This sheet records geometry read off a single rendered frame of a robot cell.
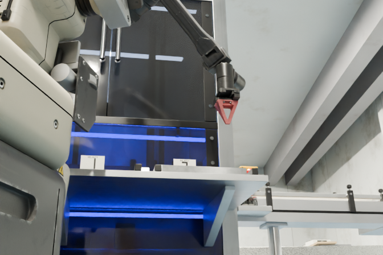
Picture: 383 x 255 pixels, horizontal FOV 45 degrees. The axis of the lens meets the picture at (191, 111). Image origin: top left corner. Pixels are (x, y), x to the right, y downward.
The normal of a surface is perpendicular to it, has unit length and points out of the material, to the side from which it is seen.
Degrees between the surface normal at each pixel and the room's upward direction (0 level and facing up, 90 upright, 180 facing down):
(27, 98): 90
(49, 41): 90
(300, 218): 90
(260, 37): 180
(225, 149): 90
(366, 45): 180
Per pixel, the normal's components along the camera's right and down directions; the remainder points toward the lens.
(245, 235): 0.04, -0.40
